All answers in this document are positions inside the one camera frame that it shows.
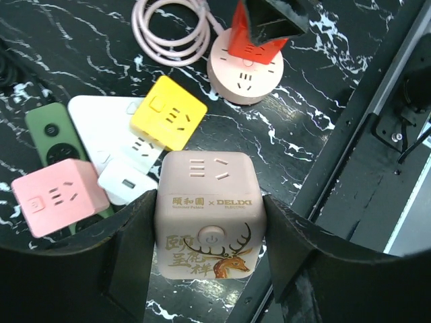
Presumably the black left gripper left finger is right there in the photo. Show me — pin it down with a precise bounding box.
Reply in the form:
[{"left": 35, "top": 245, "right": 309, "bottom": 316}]
[{"left": 1, "top": 190, "right": 157, "bottom": 322}]

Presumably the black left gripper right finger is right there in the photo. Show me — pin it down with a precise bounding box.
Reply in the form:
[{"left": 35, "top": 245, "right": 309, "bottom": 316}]
[{"left": 263, "top": 194, "right": 430, "bottom": 322}]

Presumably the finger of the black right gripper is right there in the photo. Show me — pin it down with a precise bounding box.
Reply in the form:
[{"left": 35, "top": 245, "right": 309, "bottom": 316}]
[{"left": 242, "top": 0, "right": 310, "bottom": 46}]

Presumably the red cube socket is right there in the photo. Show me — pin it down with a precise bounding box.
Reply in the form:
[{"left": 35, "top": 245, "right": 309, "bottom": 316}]
[{"left": 228, "top": 0, "right": 290, "bottom": 67}]

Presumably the pink round socket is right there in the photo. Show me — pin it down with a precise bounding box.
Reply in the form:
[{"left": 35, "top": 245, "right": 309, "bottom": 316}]
[{"left": 207, "top": 28, "right": 284, "bottom": 105}]

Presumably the pink cube socket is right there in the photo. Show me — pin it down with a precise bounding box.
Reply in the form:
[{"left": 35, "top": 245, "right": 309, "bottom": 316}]
[{"left": 11, "top": 159, "right": 110, "bottom": 238}]

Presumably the white cube charger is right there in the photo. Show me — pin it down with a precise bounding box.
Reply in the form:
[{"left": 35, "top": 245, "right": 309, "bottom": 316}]
[{"left": 98, "top": 159, "right": 158, "bottom": 206}]

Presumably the beige cube socket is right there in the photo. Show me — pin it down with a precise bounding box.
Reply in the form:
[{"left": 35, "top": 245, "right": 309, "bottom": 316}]
[{"left": 154, "top": 150, "right": 267, "bottom": 279}]

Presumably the yellow cube socket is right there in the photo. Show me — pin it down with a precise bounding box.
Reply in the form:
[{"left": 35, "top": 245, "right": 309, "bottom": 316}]
[{"left": 131, "top": 75, "right": 207, "bottom": 151}]

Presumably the white triangular power strip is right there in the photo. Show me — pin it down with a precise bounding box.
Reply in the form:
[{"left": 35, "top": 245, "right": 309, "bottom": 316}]
[{"left": 67, "top": 95, "right": 164, "bottom": 174}]

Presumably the green power strip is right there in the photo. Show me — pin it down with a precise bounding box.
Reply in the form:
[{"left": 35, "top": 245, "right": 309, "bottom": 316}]
[{"left": 26, "top": 102, "right": 115, "bottom": 236}]

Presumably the pink coiled cable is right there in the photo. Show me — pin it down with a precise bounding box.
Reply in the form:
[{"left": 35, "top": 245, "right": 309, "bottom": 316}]
[{"left": 131, "top": 0, "right": 225, "bottom": 67}]

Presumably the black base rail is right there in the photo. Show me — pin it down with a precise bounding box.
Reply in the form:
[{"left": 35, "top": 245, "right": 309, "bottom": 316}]
[{"left": 228, "top": 1, "right": 430, "bottom": 322}]

